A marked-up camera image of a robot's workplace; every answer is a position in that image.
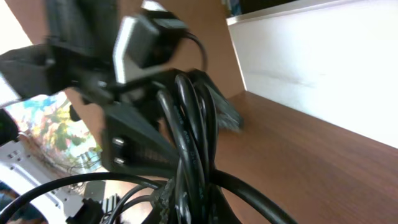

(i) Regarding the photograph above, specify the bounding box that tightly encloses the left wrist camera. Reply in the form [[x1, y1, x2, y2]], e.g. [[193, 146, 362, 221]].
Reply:
[[113, 9, 188, 84]]

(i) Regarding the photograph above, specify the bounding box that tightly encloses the left camera cable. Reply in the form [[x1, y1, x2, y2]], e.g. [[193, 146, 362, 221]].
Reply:
[[182, 30, 208, 72]]

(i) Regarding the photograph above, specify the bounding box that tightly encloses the thick black cable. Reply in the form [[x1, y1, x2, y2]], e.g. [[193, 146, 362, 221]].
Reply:
[[155, 73, 299, 224]]

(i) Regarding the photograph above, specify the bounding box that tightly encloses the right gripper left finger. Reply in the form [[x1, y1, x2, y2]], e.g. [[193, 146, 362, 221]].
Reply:
[[152, 178, 187, 224]]

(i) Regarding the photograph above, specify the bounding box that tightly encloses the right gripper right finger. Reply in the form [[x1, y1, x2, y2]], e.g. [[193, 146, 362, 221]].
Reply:
[[208, 184, 241, 224]]

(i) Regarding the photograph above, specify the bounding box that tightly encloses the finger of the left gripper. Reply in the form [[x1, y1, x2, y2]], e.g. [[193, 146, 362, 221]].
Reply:
[[187, 69, 244, 132], [101, 104, 179, 178]]

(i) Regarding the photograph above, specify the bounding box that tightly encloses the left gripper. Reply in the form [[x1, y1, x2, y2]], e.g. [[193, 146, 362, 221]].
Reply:
[[1, 1, 174, 105]]

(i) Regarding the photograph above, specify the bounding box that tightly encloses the thin black USB cable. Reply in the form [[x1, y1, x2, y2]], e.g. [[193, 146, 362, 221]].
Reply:
[[0, 171, 165, 224]]

